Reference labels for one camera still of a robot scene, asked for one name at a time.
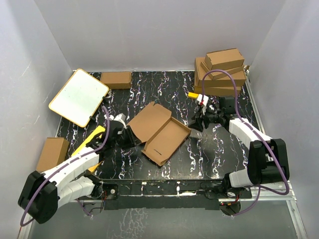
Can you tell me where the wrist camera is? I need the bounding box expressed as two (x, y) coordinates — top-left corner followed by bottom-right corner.
(110, 113), (127, 128)
(196, 94), (209, 115)

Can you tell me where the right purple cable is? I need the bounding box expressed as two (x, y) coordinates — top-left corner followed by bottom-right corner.
(201, 69), (290, 216)

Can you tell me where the white board with wooden frame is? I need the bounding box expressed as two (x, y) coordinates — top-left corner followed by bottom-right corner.
(48, 69), (109, 127)

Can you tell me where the yellow card with black drawing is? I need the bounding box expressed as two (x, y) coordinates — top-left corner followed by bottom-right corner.
(71, 125), (105, 173)

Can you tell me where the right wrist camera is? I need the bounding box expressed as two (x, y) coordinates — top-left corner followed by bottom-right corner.
(196, 94), (209, 115)

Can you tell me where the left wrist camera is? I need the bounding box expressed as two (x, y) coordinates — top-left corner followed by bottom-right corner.
(110, 113), (127, 128)

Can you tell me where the top small stacked cardboard box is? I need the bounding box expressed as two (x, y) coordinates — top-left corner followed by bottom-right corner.
(204, 48), (244, 70)

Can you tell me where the large stacked cardboard box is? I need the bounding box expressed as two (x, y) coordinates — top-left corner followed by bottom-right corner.
(194, 57), (246, 87)

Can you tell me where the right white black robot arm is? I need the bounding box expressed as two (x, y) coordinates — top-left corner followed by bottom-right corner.
(188, 93), (290, 198)

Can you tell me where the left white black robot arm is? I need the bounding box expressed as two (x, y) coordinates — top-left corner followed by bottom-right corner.
(17, 120), (141, 224)

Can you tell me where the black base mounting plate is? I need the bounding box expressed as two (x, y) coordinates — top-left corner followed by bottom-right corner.
(73, 179), (252, 212)

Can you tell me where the small yellow block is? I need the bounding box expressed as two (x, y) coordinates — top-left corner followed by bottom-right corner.
(187, 92), (198, 99)

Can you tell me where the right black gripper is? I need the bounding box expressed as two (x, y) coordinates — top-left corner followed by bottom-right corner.
(188, 104), (224, 131)

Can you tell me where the aluminium frame rail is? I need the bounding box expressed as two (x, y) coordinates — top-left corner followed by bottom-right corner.
(19, 196), (307, 239)

